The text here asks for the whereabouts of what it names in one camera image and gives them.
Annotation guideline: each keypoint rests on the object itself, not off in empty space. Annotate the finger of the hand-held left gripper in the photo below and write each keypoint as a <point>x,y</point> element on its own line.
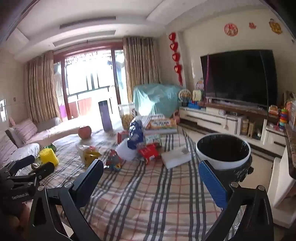
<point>44,168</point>
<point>23,161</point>

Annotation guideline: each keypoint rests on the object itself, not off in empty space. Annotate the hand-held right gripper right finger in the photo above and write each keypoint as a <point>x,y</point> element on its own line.
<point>212,185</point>

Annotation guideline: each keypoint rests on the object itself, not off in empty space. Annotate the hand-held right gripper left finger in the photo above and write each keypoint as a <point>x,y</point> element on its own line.
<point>89,183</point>

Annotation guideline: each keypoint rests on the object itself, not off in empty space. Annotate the white bin with black liner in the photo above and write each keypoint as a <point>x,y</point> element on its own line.
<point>219,163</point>

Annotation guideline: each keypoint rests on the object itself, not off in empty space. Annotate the blue plastic bag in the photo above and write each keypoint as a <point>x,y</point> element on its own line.
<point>135,134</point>

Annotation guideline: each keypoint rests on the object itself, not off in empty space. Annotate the green drink carton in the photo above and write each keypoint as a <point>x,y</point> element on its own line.
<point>152,139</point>

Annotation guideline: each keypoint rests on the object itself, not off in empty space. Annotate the silver foil wrapper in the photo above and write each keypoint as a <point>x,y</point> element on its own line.
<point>37,165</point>

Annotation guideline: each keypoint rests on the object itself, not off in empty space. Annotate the yellow spiky cylinder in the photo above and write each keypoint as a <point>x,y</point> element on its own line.
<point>47,157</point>

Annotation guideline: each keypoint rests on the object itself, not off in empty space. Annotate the pink striped cushion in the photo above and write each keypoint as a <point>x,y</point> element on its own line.
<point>25,131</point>
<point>9,150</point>

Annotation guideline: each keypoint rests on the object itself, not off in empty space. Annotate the green packet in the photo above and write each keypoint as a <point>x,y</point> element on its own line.
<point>52,147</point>

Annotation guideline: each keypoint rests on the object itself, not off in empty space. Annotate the clear packet with yellow contents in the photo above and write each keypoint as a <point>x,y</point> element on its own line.
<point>89,155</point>

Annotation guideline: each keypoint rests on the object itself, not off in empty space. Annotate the red colourful toy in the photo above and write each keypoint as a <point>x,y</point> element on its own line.
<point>113,162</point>

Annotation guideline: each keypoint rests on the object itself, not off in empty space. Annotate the beige sofa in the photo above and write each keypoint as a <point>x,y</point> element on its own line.
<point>50,133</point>

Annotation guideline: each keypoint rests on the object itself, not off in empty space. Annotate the white flat foam packet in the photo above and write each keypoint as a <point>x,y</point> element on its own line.
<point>177,157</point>

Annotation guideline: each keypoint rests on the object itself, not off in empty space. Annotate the white crumpled packet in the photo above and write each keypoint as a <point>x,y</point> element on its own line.
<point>124,151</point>

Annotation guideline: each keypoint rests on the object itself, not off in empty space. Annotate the red apple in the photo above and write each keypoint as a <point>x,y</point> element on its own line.
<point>84,132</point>

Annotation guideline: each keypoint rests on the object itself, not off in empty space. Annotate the red and white box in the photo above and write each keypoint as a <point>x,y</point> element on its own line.
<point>121,137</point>

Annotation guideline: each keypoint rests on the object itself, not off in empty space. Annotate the white low television cabinet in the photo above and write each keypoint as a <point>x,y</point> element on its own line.
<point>208,118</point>

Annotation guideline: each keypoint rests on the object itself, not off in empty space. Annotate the red snack packet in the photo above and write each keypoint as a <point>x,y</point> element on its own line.
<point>149,153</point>

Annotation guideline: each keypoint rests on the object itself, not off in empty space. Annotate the purple thermos bottle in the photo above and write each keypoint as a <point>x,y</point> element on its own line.
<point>106,115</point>

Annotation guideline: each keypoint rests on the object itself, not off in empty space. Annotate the clear cookie jar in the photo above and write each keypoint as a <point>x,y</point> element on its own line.
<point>126,118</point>

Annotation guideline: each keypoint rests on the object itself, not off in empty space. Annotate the beige patterned curtain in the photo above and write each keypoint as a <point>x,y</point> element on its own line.
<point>141,64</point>
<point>42,88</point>

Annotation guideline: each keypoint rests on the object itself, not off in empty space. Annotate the pink toy kettle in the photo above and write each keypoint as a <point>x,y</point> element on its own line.
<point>176,118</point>

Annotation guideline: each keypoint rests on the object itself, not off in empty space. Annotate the orange picture book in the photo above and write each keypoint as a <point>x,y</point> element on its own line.
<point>160,124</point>

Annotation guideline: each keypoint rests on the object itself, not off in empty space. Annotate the blue block toy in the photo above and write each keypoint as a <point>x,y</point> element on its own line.
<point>195,105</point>

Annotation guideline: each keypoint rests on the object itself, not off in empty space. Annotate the brown marbled counter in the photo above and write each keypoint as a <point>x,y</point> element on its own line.
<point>291,150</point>

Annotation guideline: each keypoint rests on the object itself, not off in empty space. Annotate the green and yellow toy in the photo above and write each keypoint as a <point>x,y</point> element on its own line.
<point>197,95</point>

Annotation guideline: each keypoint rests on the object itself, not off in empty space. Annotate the toy ferris wheel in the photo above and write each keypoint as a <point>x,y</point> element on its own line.
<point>184,95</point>

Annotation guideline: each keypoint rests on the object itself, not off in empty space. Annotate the balcony sliding door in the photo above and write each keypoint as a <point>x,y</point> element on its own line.
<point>67,76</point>

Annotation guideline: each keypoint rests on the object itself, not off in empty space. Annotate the orange toy cash register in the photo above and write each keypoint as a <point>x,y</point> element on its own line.
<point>274,110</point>

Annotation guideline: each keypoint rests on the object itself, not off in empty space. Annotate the pink toy house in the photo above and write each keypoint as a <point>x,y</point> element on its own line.
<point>200,84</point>

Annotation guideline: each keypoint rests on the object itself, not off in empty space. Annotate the teal furniture cover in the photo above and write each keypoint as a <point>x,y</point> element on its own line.
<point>157,98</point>

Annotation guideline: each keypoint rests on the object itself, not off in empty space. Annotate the black flat television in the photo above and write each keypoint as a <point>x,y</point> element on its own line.
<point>238,76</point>

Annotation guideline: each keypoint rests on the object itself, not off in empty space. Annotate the paper shopping bag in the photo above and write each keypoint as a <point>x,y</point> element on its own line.
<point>290,100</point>

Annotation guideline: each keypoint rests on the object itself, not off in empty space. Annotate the pink stick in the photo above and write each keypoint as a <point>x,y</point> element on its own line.
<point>208,69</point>

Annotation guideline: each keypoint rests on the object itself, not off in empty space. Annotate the ceiling air vent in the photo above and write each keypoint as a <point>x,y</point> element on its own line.
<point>87,22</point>
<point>83,38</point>

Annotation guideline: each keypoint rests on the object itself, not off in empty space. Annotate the round red wall sticker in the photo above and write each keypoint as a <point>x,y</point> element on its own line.
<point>230,29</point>

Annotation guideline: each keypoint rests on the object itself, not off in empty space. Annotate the small red wall sticker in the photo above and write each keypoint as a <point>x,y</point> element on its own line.
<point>252,25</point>

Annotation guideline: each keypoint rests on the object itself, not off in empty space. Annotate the cartoon figure wall sticker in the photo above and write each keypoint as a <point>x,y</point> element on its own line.
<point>275,26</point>

